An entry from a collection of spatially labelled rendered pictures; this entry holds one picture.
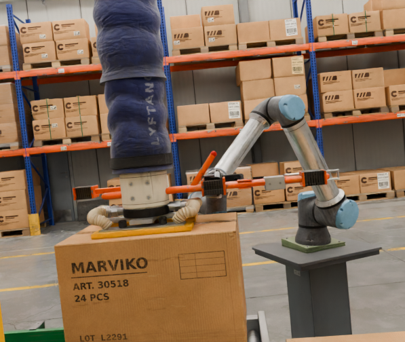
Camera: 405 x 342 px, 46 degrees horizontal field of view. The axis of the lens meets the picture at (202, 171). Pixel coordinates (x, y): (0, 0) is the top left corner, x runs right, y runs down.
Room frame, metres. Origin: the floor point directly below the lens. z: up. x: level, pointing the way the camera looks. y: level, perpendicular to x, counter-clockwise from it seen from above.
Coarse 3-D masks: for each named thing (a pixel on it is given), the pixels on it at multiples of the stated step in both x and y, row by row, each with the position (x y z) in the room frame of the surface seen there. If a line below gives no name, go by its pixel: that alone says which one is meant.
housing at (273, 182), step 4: (264, 176) 1.70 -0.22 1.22; (268, 176) 1.68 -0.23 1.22; (272, 176) 1.66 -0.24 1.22; (276, 176) 1.65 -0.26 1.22; (280, 176) 1.64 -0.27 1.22; (268, 180) 1.64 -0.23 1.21; (272, 180) 1.64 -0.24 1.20; (276, 180) 1.64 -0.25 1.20; (280, 180) 1.64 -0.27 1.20; (268, 184) 1.64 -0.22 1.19; (272, 184) 1.64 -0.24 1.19; (276, 184) 1.64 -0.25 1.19; (280, 184) 1.64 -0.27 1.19; (284, 184) 1.64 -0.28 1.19; (268, 188) 1.64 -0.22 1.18; (272, 188) 1.64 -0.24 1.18; (276, 188) 1.64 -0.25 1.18; (280, 188) 1.64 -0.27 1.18; (284, 188) 1.64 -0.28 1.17
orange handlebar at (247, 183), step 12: (240, 180) 1.65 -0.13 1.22; (252, 180) 1.65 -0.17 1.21; (264, 180) 1.65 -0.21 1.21; (288, 180) 1.64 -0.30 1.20; (300, 180) 1.64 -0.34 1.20; (96, 192) 1.97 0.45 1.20; (108, 192) 1.97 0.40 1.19; (120, 192) 1.69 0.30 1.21; (168, 192) 1.67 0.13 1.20; (180, 192) 1.67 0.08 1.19
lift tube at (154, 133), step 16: (112, 80) 1.62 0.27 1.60; (128, 80) 1.60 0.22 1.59; (144, 80) 1.61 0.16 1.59; (160, 80) 1.67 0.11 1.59; (112, 96) 1.64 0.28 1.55; (128, 96) 1.61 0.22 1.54; (144, 96) 1.62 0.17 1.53; (160, 96) 1.67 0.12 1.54; (112, 112) 1.63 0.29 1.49; (128, 112) 1.61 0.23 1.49; (144, 112) 1.61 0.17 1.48; (160, 112) 1.65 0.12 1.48; (112, 128) 1.66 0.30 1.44; (128, 128) 1.61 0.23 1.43; (144, 128) 1.61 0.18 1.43; (160, 128) 1.65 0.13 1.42; (112, 144) 1.65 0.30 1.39; (128, 144) 1.61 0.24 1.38; (144, 144) 1.60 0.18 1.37; (160, 144) 1.63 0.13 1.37
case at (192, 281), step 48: (96, 240) 1.55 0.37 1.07; (144, 240) 1.51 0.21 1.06; (192, 240) 1.50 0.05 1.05; (96, 288) 1.53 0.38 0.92; (144, 288) 1.51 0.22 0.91; (192, 288) 1.50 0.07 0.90; (240, 288) 1.49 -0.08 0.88; (96, 336) 1.53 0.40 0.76; (144, 336) 1.52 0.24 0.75; (192, 336) 1.50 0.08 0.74; (240, 336) 1.49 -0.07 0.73
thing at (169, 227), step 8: (160, 216) 1.61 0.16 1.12; (120, 224) 1.60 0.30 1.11; (144, 224) 1.64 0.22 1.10; (152, 224) 1.63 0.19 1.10; (160, 224) 1.59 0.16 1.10; (168, 224) 1.59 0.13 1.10; (176, 224) 1.58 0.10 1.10; (184, 224) 1.57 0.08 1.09; (192, 224) 1.60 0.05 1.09; (96, 232) 1.60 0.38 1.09; (104, 232) 1.58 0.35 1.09; (112, 232) 1.57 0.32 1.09; (120, 232) 1.57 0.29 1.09; (128, 232) 1.56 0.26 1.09; (136, 232) 1.56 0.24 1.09; (144, 232) 1.56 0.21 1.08; (152, 232) 1.56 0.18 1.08; (160, 232) 1.56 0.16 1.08; (168, 232) 1.55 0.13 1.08; (176, 232) 1.55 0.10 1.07
